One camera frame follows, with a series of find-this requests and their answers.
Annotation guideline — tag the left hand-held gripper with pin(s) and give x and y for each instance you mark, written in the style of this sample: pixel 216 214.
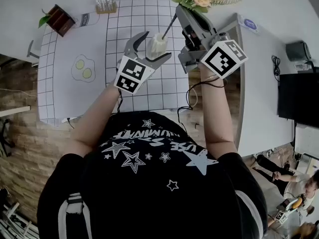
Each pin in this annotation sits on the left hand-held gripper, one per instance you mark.
pixel 132 75

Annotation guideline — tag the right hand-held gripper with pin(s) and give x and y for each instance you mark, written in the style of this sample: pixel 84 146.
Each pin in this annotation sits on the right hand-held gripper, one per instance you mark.
pixel 223 58

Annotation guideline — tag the white ribbed vase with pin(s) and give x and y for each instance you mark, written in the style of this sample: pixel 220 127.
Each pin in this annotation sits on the white ribbed vase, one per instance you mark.
pixel 157 47

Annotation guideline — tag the person's left forearm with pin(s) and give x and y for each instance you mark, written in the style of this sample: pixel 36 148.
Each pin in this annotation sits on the person's left forearm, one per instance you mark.
pixel 94 118

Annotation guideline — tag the person's right forearm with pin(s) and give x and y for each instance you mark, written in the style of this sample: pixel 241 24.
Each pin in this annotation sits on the person's right forearm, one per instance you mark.
pixel 216 113

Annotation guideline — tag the white packet blue label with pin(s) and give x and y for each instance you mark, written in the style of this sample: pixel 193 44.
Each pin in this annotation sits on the white packet blue label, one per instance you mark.
pixel 249 24

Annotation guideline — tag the wooden card holder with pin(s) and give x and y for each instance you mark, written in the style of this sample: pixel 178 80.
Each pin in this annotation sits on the wooden card holder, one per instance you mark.
pixel 104 2

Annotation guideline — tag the white checked cloth table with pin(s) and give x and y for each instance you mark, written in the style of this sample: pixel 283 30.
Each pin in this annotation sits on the white checked cloth table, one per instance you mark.
pixel 67 96

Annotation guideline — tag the brown wooden box with plant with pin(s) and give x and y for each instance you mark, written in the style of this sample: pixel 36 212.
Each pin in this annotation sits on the brown wooden box with plant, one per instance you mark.
pixel 61 21

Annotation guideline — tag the long white desk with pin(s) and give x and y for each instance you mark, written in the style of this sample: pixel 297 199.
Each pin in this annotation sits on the long white desk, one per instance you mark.
pixel 261 96

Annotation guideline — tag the black pouch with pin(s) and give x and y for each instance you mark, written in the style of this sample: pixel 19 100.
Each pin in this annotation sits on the black pouch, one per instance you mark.
pixel 297 51

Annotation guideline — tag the grey metal stand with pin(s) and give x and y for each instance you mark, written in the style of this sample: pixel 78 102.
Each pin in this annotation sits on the grey metal stand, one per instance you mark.
pixel 30 49

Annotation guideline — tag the black computer monitor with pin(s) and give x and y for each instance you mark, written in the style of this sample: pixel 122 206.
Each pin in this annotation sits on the black computer monitor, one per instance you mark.
pixel 299 98

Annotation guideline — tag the person's black star t-shirt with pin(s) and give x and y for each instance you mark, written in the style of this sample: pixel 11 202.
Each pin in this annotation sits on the person's black star t-shirt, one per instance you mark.
pixel 154 203

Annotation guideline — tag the black framed white monitor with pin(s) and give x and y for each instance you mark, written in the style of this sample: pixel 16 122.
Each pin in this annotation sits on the black framed white monitor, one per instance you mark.
pixel 307 138

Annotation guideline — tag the white metal rack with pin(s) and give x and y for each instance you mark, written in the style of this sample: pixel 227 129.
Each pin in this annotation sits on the white metal rack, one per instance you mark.
pixel 12 220

